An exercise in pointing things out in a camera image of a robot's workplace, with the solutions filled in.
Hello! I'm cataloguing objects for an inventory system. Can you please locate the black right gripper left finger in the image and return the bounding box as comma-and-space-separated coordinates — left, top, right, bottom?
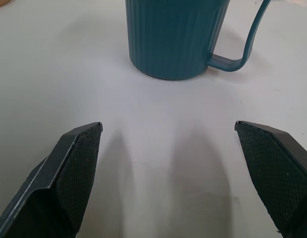
0, 121, 104, 238

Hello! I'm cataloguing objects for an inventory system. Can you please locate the teal ribbed plastic mug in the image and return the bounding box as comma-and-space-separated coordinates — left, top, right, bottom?
125, 0, 271, 81

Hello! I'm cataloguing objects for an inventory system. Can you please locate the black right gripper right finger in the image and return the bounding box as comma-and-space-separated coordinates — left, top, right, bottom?
234, 120, 307, 238

